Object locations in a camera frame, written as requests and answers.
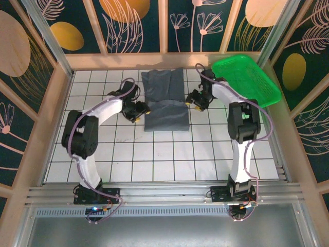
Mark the grey t-shirt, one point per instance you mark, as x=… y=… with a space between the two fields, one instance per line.
x=167 y=118

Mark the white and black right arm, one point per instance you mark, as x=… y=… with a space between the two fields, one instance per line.
x=241 y=123

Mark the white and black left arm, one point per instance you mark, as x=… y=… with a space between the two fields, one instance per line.
x=82 y=136

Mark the green plastic mesh basket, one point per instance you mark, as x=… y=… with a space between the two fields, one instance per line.
x=252 y=77

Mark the slotted metal strip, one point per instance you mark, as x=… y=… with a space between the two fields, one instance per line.
x=167 y=212

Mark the small circuit board blue light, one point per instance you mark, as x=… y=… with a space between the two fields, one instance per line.
x=96 y=209

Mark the small circuit board orange connector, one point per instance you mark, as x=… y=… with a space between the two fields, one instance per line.
x=246 y=205

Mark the grey metal sheet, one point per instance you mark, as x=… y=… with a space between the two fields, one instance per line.
x=164 y=231

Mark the aluminium mounting rail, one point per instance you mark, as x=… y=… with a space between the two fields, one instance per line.
x=164 y=191

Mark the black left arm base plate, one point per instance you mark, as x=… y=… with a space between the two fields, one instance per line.
x=113 y=194

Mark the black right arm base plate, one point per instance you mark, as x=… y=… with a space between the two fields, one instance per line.
x=218 y=194

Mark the aluminium frame post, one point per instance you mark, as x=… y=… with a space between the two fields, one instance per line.
x=279 y=33
x=52 y=42

